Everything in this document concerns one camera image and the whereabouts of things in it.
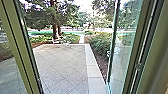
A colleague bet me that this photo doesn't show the green framed glass door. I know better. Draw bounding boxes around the green framed glass door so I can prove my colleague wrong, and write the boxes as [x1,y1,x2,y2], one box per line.
[105,0,168,94]

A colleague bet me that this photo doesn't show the green hedge shrubs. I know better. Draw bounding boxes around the green hedge shrubs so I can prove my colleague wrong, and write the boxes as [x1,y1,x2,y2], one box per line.
[87,31,113,60]

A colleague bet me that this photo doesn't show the grey metal outdoor chair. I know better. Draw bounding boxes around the grey metal outdoor chair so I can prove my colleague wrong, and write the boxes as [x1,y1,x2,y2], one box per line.
[63,39,72,50]

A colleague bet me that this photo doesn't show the low planted shrub bed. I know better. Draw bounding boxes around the low planted shrub bed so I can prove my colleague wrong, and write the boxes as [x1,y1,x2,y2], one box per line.
[0,30,82,63]

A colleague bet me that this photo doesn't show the white outdoor chair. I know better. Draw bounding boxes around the white outdoor chair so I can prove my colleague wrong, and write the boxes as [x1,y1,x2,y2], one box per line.
[52,37,65,46]

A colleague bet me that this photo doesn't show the brown tree trunk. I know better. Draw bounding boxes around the brown tree trunk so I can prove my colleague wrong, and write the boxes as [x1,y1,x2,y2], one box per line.
[49,0,63,40]

